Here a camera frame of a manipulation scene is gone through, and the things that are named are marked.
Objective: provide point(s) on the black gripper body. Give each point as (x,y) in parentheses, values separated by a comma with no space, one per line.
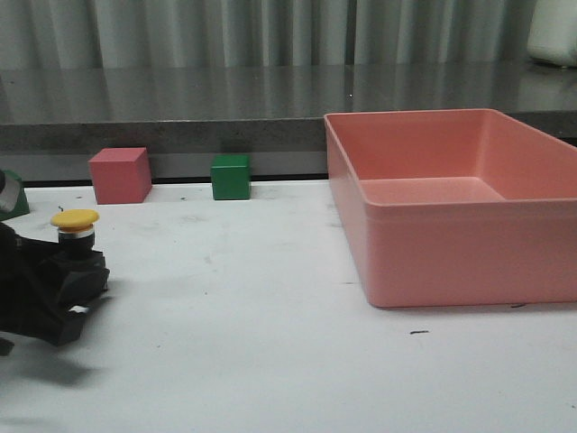
(30,304)

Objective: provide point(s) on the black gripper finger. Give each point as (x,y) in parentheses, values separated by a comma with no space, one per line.
(66,327)
(74,281)

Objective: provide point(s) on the yellow mushroom push button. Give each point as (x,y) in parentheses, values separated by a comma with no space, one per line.
(76,239)

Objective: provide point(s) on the green cube far left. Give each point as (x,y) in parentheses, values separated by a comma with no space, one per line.
(14,202)

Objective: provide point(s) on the pink cube at back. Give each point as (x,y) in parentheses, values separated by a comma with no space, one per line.
(120,175)

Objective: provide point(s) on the grey stone counter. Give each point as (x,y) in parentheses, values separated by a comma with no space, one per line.
(54,121)

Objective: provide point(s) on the green cube near bin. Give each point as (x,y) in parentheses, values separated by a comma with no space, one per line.
(231,177)

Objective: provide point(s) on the white pleated curtain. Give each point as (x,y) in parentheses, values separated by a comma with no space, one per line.
(179,34)

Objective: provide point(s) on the pink plastic bin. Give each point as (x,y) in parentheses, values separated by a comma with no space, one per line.
(454,207)

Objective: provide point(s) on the white appliance on counter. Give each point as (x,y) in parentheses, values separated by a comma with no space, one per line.
(552,33)

